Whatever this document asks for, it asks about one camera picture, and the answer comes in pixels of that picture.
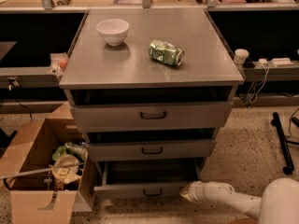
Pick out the grey bottom drawer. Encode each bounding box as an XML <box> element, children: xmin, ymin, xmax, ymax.
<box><xmin>94</xmin><ymin>158</ymin><xmax>205</xmax><ymax>199</ymax></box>

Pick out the grey drawer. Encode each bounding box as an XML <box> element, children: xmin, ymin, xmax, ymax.
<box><xmin>87</xmin><ymin>139</ymin><xmax>216</xmax><ymax>161</ymax></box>
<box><xmin>94</xmin><ymin>158</ymin><xmax>205</xmax><ymax>199</ymax></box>
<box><xmin>71</xmin><ymin>102</ymin><xmax>233</xmax><ymax>133</ymax></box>

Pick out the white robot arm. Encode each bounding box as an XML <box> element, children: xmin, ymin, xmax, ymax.
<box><xmin>180</xmin><ymin>178</ymin><xmax>299</xmax><ymax>224</ymax></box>

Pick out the grey middle drawer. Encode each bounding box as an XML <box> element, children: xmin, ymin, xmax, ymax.
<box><xmin>87</xmin><ymin>139</ymin><xmax>216</xmax><ymax>161</ymax></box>

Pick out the grey top drawer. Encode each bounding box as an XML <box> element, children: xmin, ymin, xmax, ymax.
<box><xmin>71</xmin><ymin>102</ymin><xmax>233</xmax><ymax>133</ymax></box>

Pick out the grey metal drawer cabinet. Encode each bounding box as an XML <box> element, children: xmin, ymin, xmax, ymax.
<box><xmin>58</xmin><ymin>7</ymin><xmax>246</xmax><ymax>173</ymax></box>

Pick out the black stand leg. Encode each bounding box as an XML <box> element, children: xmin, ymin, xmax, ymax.
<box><xmin>271</xmin><ymin>112</ymin><xmax>294</xmax><ymax>175</ymax></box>

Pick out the green plastic bag in box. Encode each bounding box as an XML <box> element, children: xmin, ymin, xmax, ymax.
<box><xmin>52</xmin><ymin>142</ymin><xmax>88</xmax><ymax>161</ymax></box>

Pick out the white plate in box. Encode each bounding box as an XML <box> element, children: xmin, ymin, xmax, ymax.
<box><xmin>54</xmin><ymin>154</ymin><xmax>79</xmax><ymax>173</ymax></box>

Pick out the white round-top bottle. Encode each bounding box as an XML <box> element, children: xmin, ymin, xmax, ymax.
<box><xmin>234</xmin><ymin>49</ymin><xmax>249</xmax><ymax>65</ymax></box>

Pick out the crushed green soda can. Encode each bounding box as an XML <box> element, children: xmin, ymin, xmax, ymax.
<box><xmin>149</xmin><ymin>40</ymin><xmax>184</xmax><ymax>66</ymax></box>

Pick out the open cardboard box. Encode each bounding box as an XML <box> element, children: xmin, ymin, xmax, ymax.
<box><xmin>0</xmin><ymin>104</ymin><xmax>97</xmax><ymax>224</ymax></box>

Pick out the white power strip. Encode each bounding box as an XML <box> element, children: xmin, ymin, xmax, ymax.
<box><xmin>271</xmin><ymin>58</ymin><xmax>293</xmax><ymax>67</ymax></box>

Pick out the grey metal rod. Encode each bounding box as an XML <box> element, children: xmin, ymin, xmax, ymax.
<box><xmin>0</xmin><ymin>162</ymin><xmax>85</xmax><ymax>180</ymax></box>

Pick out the white ceramic bowl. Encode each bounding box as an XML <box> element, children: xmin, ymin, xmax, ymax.
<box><xmin>96</xmin><ymin>19</ymin><xmax>130</xmax><ymax>46</ymax></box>

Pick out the clear bag with orange object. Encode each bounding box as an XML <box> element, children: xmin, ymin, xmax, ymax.
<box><xmin>47</xmin><ymin>53</ymin><xmax>68</xmax><ymax>77</ymax></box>

